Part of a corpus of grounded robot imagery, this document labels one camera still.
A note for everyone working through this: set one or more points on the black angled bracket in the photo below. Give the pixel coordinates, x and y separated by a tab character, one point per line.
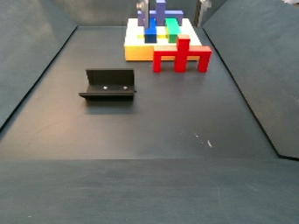
109	83

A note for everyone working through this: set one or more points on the blue rectangular block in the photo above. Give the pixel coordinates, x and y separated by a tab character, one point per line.
149	32

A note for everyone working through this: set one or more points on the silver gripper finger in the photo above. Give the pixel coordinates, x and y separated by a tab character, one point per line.
204	7
143	13

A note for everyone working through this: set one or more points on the red E-shaped block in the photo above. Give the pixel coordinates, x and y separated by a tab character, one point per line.
181	51

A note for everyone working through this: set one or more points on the green rectangular block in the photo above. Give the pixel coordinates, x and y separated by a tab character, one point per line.
172	29

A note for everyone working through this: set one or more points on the yellow base board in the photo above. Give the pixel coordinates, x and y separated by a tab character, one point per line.
140	51

